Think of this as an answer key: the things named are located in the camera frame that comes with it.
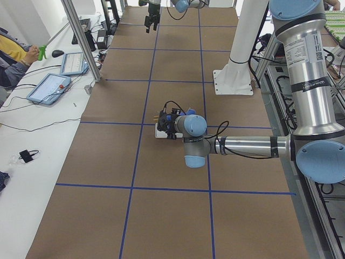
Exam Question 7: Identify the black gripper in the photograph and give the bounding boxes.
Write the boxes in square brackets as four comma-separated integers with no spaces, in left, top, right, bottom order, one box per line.
[144,0,161,33]
[165,120,177,140]

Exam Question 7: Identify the blue grey towel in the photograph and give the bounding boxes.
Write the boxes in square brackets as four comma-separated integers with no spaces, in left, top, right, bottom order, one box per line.
[167,108,196,121]

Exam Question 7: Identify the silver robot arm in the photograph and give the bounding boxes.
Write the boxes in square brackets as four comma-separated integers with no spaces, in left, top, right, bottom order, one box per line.
[157,1,344,183]
[138,0,210,33]

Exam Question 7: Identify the black keyboard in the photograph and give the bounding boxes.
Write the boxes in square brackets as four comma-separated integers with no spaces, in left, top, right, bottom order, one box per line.
[71,18,92,45]

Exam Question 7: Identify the upper blue teach pendant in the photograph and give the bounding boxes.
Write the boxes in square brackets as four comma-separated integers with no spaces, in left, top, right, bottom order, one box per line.
[60,52,88,76]

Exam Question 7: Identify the blue teach pendant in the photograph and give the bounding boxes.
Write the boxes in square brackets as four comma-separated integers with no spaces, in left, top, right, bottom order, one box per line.
[26,73,72,105]
[60,52,88,76]

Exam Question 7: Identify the black computer mouse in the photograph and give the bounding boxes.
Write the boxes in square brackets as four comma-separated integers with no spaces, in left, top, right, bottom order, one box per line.
[51,50,64,58]

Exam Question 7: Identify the lower blue teach pendant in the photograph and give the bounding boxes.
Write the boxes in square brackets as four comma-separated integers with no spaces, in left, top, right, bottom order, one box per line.
[26,73,72,105]

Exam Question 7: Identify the seated person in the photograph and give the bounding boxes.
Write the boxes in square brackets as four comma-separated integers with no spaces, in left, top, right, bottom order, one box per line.
[1,28,39,90]

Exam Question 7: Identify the black binder clip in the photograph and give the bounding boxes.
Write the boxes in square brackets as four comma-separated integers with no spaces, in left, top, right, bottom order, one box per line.
[19,149,39,163]

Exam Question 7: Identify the white pedestal column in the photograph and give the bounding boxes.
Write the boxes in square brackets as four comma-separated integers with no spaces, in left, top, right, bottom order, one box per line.
[213,0,269,96]

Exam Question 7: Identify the aluminium frame post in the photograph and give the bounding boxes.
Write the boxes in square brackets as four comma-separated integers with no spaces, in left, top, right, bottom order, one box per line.
[61,0,101,83]

